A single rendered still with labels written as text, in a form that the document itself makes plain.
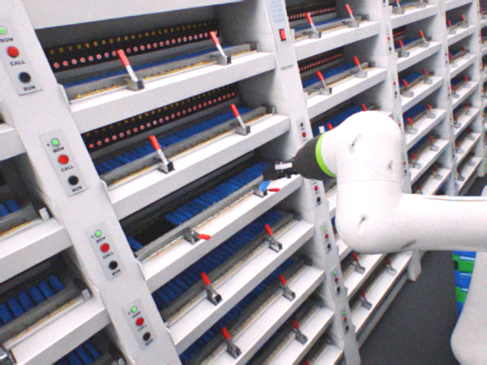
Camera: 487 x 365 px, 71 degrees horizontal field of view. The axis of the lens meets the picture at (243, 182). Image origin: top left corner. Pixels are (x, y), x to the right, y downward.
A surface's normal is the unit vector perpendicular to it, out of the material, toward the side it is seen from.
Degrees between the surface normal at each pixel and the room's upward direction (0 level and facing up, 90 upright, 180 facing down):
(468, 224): 69
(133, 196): 106
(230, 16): 90
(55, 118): 90
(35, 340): 16
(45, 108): 90
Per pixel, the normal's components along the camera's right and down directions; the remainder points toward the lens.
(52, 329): -0.07, -0.86
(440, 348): -0.27, -0.91
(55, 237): 0.72, 0.30
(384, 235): 0.03, 0.31
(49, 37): 0.68, 0.06
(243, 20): -0.69, 0.41
